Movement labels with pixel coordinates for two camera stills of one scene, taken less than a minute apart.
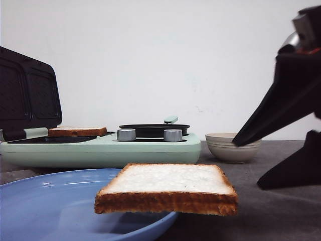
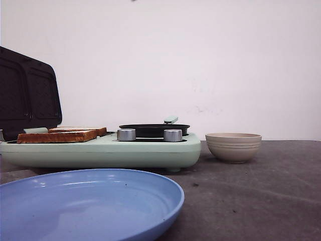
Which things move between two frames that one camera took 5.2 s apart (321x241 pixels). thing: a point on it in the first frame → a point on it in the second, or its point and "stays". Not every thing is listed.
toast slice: (202, 189) → (60, 137)
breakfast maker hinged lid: (29, 95) stays
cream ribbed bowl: (220, 146) stays
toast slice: (76, 131) stays
